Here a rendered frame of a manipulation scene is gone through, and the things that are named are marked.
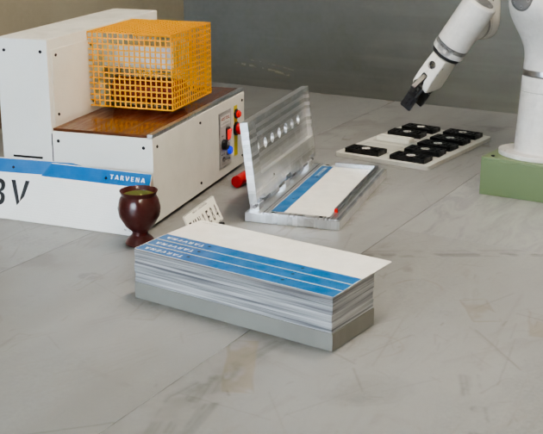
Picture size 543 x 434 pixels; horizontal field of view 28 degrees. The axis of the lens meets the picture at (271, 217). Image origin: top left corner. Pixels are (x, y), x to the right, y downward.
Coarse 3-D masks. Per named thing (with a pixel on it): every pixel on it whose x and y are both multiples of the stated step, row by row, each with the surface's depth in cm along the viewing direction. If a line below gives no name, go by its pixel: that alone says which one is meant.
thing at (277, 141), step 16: (288, 96) 249; (304, 96) 263; (272, 112) 241; (288, 112) 251; (304, 112) 263; (240, 128) 224; (256, 128) 231; (272, 128) 241; (288, 128) 251; (304, 128) 263; (256, 144) 228; (272, 144) 241; (288, 144) 251; (304, 144) 259; (256, 160) 227; (272, 160) 240; (288, 160) 247; (304, 160) 259; (256, 176) 227; (272, 176) 237; (256, 192) 227; (272, 192) 237
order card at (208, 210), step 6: (210, 198) 224; (204, 204) 221; (210, 204) 224; (216, 204) 226; (192, 210) 216; (198, 210) 218; (204, 210) 220; (210, 210) 223; (216, 210) 225; (186, 216) 213; (192, 216) 215; (198, 216) 217; (204, 216) 219; (210, 216) 222; (216, 216) 224; (186, 222) 212; (192, 222) 214; (216, 222) 223
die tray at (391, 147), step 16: (368, 144) 291; (384, 144) 291; (400, 144) 291; (416, 144) 291; (480, 144) 294; (368, 160) 278; (384, 160) 275; (400, 160) 275; (432, 160) 275; (448, 160) 279
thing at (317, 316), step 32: (160, 256) 182; (192, 256) 181; (160, 288) 184; (192, 288) 180; (224, 288) 175; (256, 288) 172; (288, 288) 168; (320, 288) 167; (352, 288) 168; (224, 320) 177; (256, 320) 173; (288, 320) 170; (320, 320) 166; (352, 320) 170
